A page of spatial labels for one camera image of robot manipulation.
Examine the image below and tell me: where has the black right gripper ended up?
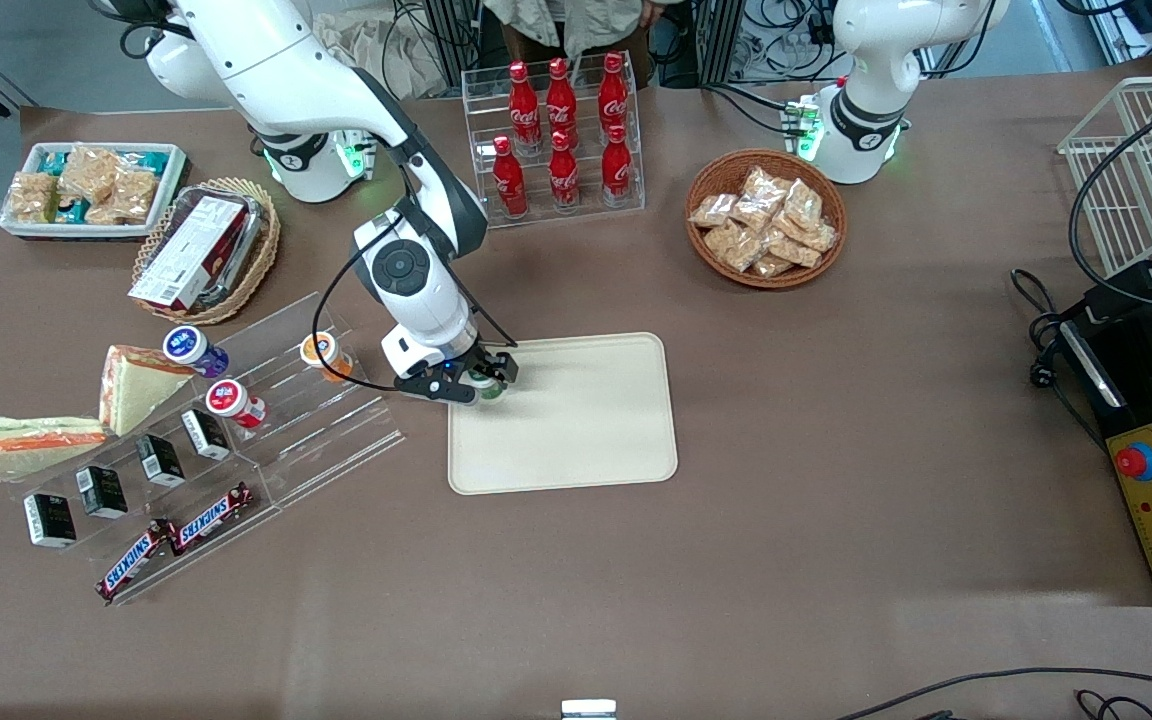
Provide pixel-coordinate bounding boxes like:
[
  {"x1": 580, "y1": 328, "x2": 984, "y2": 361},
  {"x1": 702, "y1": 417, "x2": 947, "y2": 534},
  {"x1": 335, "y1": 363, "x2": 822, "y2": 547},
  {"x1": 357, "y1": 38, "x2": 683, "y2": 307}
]
[{"x1": 436, "y1": 343, "x2": 521, "y2": 404}]

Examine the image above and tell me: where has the beige plastic tray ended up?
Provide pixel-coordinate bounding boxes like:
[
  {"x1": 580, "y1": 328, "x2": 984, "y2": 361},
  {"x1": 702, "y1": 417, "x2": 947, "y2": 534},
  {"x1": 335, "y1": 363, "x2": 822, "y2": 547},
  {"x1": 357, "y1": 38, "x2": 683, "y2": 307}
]
[{"x1": 448, "y1": 332, "x2": 679, "y2": 496}]

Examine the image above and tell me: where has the orange gum bottle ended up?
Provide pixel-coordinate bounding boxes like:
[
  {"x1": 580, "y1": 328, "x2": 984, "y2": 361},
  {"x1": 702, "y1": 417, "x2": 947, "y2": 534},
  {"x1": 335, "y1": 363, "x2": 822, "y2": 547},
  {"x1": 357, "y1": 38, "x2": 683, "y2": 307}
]
[{"x1": 299, "y1": 331, "x2": 354, "y2": 384}]

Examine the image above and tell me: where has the red gum bottle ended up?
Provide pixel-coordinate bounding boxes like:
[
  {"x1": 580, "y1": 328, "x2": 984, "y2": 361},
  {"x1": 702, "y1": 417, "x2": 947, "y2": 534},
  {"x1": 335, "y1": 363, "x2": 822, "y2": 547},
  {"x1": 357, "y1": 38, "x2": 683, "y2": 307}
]
[{"x1": 206, "y1": 379, "x2": 267, "y2": 429}]

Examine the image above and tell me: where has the purple gum bottle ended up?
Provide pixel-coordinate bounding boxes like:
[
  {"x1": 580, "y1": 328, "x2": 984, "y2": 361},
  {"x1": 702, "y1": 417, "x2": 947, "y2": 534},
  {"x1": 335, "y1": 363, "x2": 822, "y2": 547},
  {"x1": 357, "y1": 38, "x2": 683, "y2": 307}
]
[{"x1": 163, "y1": 325, "x2": 230, "y2": 379}]

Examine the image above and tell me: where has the white rectangular snack tray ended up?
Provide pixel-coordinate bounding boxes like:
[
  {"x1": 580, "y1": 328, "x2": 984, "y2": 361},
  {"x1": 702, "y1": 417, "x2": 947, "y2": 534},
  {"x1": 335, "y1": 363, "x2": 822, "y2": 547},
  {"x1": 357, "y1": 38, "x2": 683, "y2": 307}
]
[{"x1": 0, "y1": 142, "x2": 189, "y2": 243}]

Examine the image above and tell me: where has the clear acrylic stepped stand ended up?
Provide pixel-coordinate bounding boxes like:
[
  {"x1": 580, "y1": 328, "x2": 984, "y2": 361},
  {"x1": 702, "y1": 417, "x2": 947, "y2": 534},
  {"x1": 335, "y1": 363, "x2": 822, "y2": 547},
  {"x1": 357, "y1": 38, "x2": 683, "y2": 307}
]
[{"x1": 6, "y1": 290, "x2": 405, "y2": 606}]

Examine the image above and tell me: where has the red Coca-Cola bottle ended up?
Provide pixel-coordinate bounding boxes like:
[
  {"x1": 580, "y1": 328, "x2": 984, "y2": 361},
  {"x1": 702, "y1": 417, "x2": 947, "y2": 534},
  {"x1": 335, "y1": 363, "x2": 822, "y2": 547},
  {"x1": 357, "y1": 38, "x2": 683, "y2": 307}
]
[
  {"x1": 508, "y1": 60, "x2": 542, "y2": 153},
  {"x1": 601, "y1": 123, "x2": 634, "y2": 207},
  {"x1": 546, "y1": 57, "x2": 579, "y2": 149},
  {"x1": 598, "y1": 50, "x2": 630, "y2": 141},
  {"x1": 548, "y1": 130, "x2": 580, "y2": 212},
  {"x1": 492, "y1": 135, "x2": 528, "y2": 219}
]

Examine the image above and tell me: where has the clear acrylic bottle rack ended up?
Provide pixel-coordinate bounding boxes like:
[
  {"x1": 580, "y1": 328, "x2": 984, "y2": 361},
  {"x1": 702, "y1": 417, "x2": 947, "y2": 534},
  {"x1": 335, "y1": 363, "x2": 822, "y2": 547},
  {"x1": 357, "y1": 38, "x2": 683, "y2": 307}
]
[{"x1": 462, "y1": 62, "x2": 647, "y2": 231}]

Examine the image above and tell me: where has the oval wicker basket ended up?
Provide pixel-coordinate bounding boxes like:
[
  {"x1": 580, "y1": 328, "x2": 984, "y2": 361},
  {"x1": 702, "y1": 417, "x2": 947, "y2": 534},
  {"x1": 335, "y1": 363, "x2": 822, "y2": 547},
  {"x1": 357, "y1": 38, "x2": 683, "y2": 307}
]
[{"x1": 131, "y1": 177, "x2": 282, "y2": 326}]

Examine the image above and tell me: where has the small black box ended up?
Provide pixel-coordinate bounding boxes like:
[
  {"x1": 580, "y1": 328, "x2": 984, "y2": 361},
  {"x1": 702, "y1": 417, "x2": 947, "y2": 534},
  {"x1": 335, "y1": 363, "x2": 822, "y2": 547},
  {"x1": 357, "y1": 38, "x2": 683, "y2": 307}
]
[
  {"x1": 76, "y1": 466, "x2": 128, "y2": 519},
  {"x1": 24, "y1": 492, "x2": 78, "y2": 548},
  {"x1": 135, "y1": 434, "x2": 186, "y2": 489},
  {"x1": 181, "y1": 408, "x2": 232, "y2": 461}
]

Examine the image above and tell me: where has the round wicker basket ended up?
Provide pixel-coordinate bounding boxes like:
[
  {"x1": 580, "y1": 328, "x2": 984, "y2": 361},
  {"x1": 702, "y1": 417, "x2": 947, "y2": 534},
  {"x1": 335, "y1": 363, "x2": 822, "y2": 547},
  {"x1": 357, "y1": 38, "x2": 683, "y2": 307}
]
[{"x1": 685, "y1": 149, "x2": 848, "y2": 291}]

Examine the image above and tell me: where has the Snickers bar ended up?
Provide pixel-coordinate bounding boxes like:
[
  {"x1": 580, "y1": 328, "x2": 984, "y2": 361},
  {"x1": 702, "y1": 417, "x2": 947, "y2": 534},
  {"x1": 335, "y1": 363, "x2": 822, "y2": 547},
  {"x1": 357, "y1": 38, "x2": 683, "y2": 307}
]
[
  {"x1": 96, "y1": 519, "x2": 177, "y2": 603},
  {"x1": 168, "y1": 483, "x2": 253, "y2": 556}
]

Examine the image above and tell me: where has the red and white box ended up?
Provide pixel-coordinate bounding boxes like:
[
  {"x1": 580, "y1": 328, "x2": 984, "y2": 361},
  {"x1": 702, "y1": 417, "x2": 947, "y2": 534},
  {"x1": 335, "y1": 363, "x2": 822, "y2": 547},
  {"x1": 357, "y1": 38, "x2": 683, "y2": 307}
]
[{"x1": 128, "y1": 195, "x2": 249, "y2": 313}]

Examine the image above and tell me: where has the crumpled translucent plastic bag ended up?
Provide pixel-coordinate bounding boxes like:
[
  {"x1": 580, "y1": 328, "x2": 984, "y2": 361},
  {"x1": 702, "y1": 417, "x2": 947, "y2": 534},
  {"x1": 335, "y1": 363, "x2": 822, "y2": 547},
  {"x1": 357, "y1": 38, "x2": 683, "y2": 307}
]
[{"x1": 321, "y1": 10, "x2": 462, "y2": 101}]

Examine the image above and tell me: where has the triangular wrapped sandwich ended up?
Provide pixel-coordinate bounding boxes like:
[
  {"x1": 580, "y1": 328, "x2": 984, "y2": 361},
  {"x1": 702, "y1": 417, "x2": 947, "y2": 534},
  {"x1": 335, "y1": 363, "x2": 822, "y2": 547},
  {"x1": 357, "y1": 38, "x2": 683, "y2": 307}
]
[{"x1": 99, "y1": 345, "x2": 199, "y2": 437}]

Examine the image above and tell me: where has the person in beige jacket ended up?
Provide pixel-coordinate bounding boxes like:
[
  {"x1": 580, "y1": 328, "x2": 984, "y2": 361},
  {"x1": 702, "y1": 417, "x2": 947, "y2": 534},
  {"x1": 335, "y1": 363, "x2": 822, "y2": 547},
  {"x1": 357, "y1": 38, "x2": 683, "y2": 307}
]
[{"x1": 481, "y1": 0, "x2": 672, "y2": 63}]

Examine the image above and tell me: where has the brown snack pack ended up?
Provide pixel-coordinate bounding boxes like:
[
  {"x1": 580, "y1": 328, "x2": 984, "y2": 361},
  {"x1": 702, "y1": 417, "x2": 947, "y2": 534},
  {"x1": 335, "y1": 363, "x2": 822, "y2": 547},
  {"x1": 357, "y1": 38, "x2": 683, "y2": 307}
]
[
  {"x1": 61, "y1": 145, "x2": 123, "y2": 201},
  {"x1": 8, "y1": 172, "x2": 59, "y2": 223},
  {"x1": 101, "y1": 168, "x2": 159, "y2": 225}
]

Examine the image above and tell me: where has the flat wrapped sandwich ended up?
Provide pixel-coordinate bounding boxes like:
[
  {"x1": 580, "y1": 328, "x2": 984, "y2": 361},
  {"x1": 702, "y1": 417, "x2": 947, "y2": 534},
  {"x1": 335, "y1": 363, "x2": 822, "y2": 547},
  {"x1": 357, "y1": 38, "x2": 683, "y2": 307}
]
[{"x1": 0, "y1": 416, "x2": 109, "y2": 483}]

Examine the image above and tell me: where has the black machine housing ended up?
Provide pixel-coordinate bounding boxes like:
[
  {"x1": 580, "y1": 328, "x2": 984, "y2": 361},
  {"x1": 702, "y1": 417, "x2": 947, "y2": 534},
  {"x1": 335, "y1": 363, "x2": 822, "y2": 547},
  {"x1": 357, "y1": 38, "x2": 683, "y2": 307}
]
[{"x1": 1056, "y1": 230, "x2": 1152, "y2": 607}]

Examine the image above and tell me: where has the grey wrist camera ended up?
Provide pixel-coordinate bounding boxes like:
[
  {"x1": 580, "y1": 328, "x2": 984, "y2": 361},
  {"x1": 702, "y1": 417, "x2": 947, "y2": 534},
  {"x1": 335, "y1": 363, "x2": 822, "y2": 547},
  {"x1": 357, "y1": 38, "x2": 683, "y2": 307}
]
[{"x1": 394, "y1": 372, "x2": 477, "y2": 405}]

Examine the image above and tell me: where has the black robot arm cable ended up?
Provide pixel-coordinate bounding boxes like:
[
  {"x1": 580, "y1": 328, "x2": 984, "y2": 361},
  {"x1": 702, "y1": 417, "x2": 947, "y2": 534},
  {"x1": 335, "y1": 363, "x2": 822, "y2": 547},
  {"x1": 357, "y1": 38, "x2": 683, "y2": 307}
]
[{"x1": 312, "y1": 212, "x2": 409, "y2": 393}]

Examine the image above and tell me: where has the black base power cable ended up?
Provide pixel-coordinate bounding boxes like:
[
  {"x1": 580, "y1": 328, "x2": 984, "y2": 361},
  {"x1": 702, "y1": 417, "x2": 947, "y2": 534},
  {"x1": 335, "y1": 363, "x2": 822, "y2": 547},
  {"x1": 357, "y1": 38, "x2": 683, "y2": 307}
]
[{"x1": 701, "y1": 82, "x2": 799, "y2": 138}]

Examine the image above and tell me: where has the black cable with plug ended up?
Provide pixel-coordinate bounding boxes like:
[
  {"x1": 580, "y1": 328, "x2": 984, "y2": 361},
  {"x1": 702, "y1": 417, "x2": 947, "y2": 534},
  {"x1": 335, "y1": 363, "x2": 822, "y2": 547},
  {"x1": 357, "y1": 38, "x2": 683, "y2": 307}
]
[{"x1": 1011, "y1": 268, "x2": 1107, "y2": 451}]

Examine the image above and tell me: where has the long black looped cable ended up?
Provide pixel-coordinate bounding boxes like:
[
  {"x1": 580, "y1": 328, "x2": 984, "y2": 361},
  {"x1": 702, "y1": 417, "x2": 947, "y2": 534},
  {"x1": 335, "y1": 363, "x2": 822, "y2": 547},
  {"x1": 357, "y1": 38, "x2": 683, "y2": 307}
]
[{"x1": 1068, "y1": 90, "x2": 1152, "y2": 313}]

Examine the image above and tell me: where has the thin black table cable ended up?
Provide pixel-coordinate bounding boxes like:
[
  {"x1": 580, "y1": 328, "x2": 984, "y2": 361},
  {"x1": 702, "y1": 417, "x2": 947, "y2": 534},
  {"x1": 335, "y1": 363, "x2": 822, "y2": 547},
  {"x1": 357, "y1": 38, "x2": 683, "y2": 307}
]
[{"x1": 836, "y1": 667, "x2": 1152, "y2": 720}]

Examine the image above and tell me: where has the white wire basket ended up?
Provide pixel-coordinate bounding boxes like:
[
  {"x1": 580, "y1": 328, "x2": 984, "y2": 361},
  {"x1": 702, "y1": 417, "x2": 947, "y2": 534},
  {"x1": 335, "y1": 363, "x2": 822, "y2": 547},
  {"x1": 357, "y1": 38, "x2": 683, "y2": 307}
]
[{"x1": 1056, "y1": 75, "x2": 1152, "y2": 281}]

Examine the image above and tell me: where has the coiled black cable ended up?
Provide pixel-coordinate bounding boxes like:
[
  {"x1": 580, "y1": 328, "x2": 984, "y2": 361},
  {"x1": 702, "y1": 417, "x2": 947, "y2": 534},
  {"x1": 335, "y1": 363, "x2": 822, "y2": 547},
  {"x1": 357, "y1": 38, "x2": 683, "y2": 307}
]
[{"x1": 1074, "y1": 688, "x2": 1152, "y2": 720}]

